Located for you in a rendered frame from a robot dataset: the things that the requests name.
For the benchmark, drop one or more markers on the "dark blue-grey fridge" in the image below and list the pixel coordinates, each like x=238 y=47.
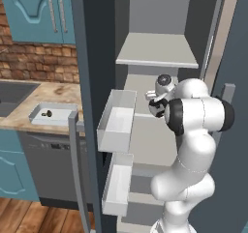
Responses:
x=161 y=14

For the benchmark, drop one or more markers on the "dark grey sink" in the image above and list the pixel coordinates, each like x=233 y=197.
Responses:
x=13 y=93

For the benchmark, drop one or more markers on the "plain dark fridge door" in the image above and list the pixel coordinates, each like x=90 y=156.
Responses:
x=237 y=66

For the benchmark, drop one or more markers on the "grey fridge drawer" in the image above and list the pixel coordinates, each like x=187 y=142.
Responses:
x=142 y=211

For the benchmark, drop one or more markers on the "wide teal cupboard door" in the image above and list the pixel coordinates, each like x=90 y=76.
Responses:
x=25 y=14

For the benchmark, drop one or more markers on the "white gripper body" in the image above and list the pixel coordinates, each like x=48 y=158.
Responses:
x=159 y=110

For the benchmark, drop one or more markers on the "large grey door bin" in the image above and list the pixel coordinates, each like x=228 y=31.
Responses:
x=114 y=133

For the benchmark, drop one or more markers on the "teal base cupboard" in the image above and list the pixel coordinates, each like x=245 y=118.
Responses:
x=14 y=166

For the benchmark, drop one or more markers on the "small grey door bin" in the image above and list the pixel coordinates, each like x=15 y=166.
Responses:
x=116 y=191

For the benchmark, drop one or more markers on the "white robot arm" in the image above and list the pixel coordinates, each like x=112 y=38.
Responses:
x=193 y=146

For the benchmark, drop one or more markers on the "narrow teal cupboard door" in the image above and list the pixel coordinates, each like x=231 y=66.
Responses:
x=69 y=17

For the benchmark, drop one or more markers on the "fridge door with bins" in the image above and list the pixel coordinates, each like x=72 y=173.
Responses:
x=93 y=50

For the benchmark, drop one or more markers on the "small dark lump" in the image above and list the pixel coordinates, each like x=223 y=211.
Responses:
x=47 y=113

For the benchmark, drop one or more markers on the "grey dishwasher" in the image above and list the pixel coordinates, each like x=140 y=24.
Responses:
x=48 y=166

